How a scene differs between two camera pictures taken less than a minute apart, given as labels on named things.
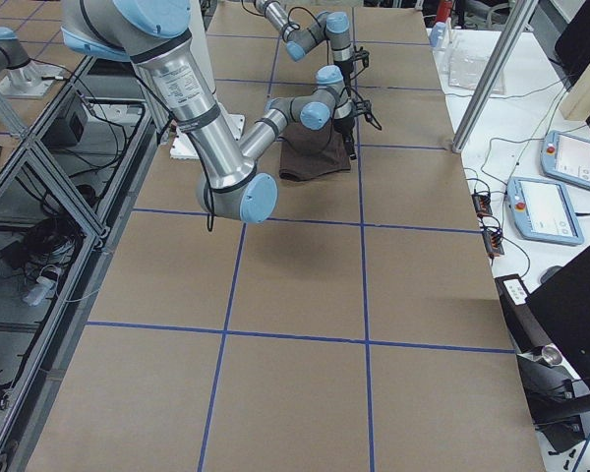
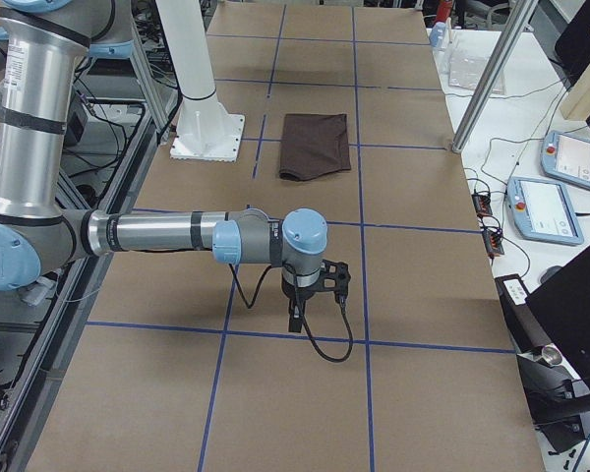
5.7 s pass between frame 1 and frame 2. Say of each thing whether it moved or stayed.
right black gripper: moved
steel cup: stayed
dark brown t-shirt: stayed
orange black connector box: stayed
